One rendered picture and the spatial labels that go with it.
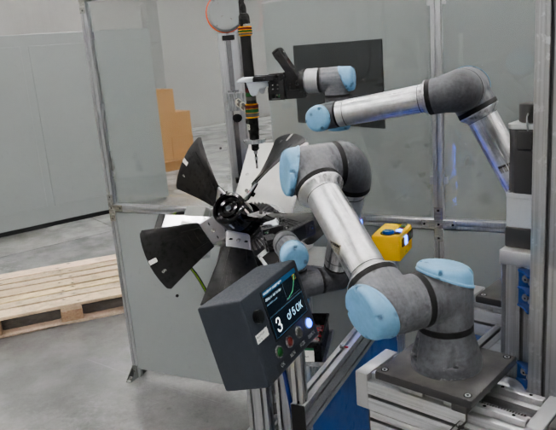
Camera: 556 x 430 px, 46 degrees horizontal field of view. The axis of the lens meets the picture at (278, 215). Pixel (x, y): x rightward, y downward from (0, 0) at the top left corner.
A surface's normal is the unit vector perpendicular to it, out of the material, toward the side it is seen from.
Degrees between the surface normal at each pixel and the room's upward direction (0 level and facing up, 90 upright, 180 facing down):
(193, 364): 90
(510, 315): 90
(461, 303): 90
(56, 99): 90
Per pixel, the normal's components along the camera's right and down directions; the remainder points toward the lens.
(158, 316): -0.44, 0.26
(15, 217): 0.60, 0.16
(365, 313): -0.87, 0.26
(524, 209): -0.65, 0.24
